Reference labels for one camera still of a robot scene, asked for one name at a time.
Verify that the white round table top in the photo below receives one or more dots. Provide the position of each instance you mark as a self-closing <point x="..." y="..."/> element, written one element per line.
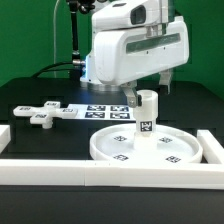
<point x="164" y="145"/>

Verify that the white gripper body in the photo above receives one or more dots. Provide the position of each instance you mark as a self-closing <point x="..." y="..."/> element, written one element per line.
<point x="137" y="38"/>

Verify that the white marker sheet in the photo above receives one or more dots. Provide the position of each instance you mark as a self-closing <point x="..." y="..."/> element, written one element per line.
<point x="103" y="112"/>

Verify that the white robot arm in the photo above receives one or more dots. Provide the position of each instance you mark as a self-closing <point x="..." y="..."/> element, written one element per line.
<point x="89" y="77"/>

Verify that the white U-shaped obstacle fence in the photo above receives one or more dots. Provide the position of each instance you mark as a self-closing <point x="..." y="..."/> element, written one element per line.
<point x="208" y="174"/>

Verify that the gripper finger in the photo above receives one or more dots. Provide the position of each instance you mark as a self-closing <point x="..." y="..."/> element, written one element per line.
<point x="165" y="80"/>
<point x="129" y="89"/>

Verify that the white cross-shaped table base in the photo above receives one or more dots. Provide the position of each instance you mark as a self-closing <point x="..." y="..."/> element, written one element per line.
<point x="44" y="115"/>

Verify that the black camera stand pole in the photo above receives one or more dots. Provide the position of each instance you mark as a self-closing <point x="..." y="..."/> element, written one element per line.
<point x="83" y="6"/>

